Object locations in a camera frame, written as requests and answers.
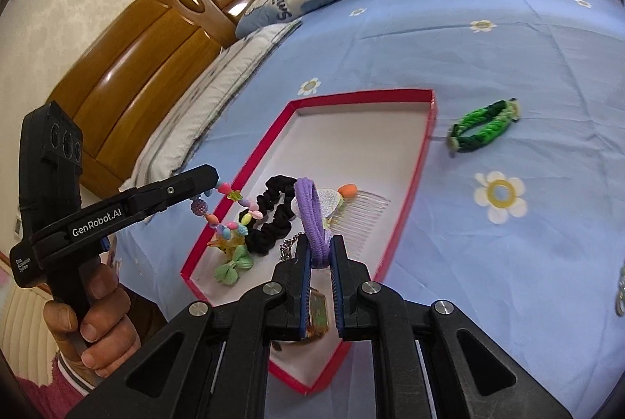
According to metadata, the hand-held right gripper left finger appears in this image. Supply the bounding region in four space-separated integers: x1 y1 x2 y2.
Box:
66 234 313 419

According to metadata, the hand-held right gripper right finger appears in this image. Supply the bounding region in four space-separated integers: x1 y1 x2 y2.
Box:
329 234 574 419

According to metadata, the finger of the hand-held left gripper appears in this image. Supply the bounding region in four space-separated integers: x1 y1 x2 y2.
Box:
128 164 220 221

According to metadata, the colourful bead bracelet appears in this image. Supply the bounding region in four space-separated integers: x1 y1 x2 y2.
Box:
190 182 267 240

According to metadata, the metal wristwatch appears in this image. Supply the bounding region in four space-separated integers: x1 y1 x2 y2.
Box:
273 237 333 351

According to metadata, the black scrunchie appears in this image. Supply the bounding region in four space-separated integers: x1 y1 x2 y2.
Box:
244 175 306 256

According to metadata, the purple hair tie with bow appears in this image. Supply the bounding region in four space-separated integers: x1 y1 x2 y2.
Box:
293 177 345 271

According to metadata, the green hair tie with bow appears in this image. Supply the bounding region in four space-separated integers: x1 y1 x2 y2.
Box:
214 248 255 285

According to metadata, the hair comb with colourful balls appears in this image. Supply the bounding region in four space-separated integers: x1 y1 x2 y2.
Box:
326 184 391 261

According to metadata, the yellow hair claw clip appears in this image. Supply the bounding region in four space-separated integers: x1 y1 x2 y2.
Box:
207 231 245 259

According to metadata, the red cardboard box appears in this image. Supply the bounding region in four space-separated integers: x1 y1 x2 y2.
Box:
180 88 437 395

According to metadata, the person's left forearm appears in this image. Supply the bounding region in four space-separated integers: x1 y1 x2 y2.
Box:
14 346 111 419

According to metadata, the person's left hand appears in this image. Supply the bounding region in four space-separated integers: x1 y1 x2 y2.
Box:
43 260 142 378

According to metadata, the grey white pillow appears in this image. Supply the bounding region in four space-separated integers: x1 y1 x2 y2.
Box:
132 19 304 188

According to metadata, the beige ribbed panel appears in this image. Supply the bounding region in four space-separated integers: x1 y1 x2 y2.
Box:
0 287 55 351

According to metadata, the wooden headboard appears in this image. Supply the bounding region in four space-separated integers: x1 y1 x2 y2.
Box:
46 0 306 200

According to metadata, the blue floral bed sheet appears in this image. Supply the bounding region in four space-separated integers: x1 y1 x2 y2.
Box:
105 0 625 419

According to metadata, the green braided bracelet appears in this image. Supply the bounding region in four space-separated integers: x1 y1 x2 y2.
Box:
448 99 521 153

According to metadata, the silver chain ornament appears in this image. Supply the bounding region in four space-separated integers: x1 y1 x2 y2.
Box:
612 263 625 317

